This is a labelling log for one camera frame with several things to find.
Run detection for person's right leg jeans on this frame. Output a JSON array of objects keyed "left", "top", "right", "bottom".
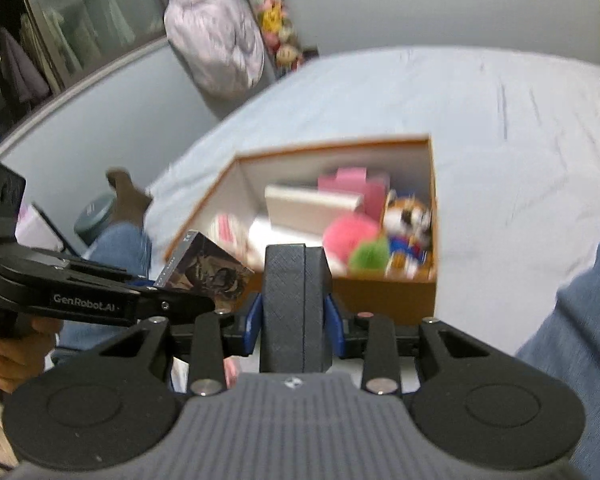
[{"left": 517, "top": 244, "right": 600, "bottom": 479}]

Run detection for green fluffy pompom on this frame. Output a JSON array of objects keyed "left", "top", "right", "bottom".
[{"left": 348, "top": 236, "right": 390, "bottom": 272}]

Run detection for orange cardboard storage box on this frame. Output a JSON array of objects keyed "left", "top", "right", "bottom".
[{"left": 176, "top": 138, "right": 437, "bottom": 325}]

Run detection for light pink puffy jacket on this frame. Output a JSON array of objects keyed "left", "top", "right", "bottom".
[{"left": 163, "top": 0, "right": 265, "bottom": 99}]

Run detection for pink leather pouch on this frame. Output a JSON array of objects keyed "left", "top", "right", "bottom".
[{"left": 317, "top": 167, "right": 390, "bottom": 221}]

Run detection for pink fluffy pompom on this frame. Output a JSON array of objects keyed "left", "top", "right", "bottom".
[{"left": 323, "top": 214, "right": 380, "bottom": 263}]

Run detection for person's left hand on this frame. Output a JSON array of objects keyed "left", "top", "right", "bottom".
[{"left": 0, "top": 318, "right": 64, "bottom": 393}]

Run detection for person's leg jeans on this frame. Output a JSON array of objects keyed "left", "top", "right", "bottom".
[
  {"left": 49, "top": 167, "right": 155, "bottom": 366},
  {"left": 517, "top": 244, "right": 600, "bottom": 479}
]

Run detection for light blue bed sheet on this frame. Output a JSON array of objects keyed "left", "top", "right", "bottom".
[{"left": 147, "top": 47, "right": 600, "bottom": 352}]

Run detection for brown bear plush blue hat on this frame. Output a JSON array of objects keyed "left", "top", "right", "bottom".
[{"left": 381, "top": 190, "right": 432, "bottom": 278}]

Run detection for hanging stuffed toys stack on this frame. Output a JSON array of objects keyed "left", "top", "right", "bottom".
[{"left": 248, "top": 0, "right": 320, "bottom": 77}]

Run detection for person's left leg jeans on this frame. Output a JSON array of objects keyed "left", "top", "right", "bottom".
[{"left": 49, "top": 167, "right": 155, "bottom": 366}]

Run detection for dark grey textured box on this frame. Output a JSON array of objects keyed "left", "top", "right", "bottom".
[{"left": 260, "top": 244, "right": 332, "bottom": 374}]

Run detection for white pink bunny plush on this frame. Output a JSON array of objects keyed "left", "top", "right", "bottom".
[{"left": 208, "top": 214, "right": 261, "bottom": 266}]

